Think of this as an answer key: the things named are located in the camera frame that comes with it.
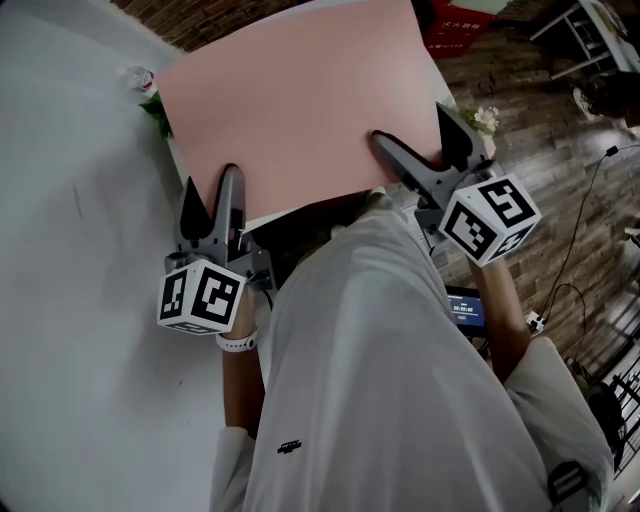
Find black tablet screen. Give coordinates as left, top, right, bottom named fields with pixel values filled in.
left=445, top=285, right=489, bottom=329

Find black metal rack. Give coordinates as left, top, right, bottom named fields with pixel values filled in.
left=583, top=343, right=640, bottom=472

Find pale green board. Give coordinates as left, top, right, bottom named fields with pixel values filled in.
left=449, top=0, right=512, bottom=17

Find person's left forearm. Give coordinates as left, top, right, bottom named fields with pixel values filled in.
left=219, top=284, right=267, bottom=432

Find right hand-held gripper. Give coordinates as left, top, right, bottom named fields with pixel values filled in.
left=370, top=101, right=543, bottom=267

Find pink rectangular mat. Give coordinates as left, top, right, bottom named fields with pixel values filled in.
left=155, top=0, right=447, bottom=222

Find green artificial leaf stem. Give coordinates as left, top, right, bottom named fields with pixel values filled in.
left=138, top=91, right=174, bottom=141

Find red fire equipment box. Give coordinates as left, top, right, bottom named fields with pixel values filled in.
left=424, top=0, right=499, bottom=58

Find white wristwatch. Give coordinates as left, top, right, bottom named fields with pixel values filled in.
left=215, top=326, right=260, bottom=354

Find white side table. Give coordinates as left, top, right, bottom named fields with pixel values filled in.
left=528, top=0, right=640, bottom=82

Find clear plastic bottle red label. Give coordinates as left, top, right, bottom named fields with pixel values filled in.
left=118, top=64, right=157, bottom=97

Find white artificial flower bunch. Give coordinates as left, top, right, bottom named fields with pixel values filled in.
left=458, top=104, right=502, bottom=157

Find person's white shirt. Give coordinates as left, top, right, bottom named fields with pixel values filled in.
left=211, top=191, right=617, bottom=512

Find long black floor cable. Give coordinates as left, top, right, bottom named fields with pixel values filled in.
left=541, top=144, right=622, bottom=322

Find person's right forearm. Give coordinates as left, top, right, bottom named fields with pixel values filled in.
left=466, top=254, right=534, bottom=392

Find black strap buckle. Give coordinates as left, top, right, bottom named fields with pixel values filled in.
left=546, top=459, right=587, bottom=507

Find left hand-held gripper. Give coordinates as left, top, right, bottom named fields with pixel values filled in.
left=157, top=164, right=277, bottom=338

